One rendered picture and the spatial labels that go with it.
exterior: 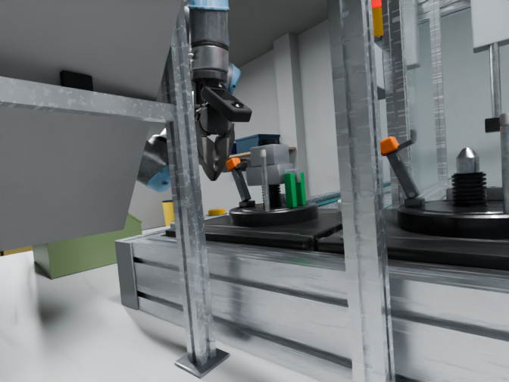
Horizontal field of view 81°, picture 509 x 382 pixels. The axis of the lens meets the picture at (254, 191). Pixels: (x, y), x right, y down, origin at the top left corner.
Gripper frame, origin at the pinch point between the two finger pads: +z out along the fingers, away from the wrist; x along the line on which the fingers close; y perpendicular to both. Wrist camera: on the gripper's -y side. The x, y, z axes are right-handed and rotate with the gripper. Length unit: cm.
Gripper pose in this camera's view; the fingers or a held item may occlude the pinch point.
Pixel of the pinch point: (214, 175)
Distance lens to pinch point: 62.0
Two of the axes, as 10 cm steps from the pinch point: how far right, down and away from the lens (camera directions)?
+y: -6.0, -1.4, 7.9
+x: -8.0, 0.9, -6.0
